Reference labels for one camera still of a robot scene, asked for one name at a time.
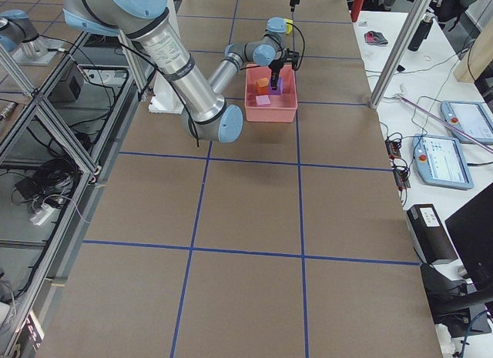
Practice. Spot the pink plastic bin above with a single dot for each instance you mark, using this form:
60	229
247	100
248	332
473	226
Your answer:
282	108

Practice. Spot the yellow foam block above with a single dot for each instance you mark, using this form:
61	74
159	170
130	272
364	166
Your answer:
289	26

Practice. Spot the black water bottle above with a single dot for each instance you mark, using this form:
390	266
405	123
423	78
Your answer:
421	33

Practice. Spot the near teach pendant tablet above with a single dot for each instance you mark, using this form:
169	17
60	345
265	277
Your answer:
440	162

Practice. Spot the teach pendant tablet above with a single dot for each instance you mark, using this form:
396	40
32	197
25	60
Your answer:
440	162
469	117

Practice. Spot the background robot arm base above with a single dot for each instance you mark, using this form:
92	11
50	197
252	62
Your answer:
21	38

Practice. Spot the purple foam block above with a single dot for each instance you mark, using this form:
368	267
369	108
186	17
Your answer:
278	90

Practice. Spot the black box with label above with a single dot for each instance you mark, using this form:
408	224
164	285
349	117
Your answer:
430	238

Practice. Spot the aluminium frame rail structure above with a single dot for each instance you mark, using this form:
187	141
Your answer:
59	136

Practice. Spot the pink foam block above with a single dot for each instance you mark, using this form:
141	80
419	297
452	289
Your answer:
262	100

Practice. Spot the far teach pendant tablet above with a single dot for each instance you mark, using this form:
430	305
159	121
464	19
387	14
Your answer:
469	117

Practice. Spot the orange foam block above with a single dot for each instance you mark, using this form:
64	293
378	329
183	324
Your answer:
262	86

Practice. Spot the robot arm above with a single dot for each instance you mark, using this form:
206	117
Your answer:
207	114

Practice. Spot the red cylinder bottle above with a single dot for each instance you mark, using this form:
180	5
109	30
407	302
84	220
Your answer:
356	9

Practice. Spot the aluminium frame post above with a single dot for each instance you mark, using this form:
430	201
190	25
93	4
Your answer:
404	37

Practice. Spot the black monitor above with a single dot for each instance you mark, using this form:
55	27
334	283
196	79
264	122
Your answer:
470	229

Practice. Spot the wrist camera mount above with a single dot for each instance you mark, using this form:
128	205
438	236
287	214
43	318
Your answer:
292	57

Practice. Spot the grey and pink cloth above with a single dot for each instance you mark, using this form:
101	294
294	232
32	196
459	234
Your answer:
375	38

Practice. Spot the white power strip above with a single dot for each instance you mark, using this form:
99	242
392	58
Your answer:
42	214

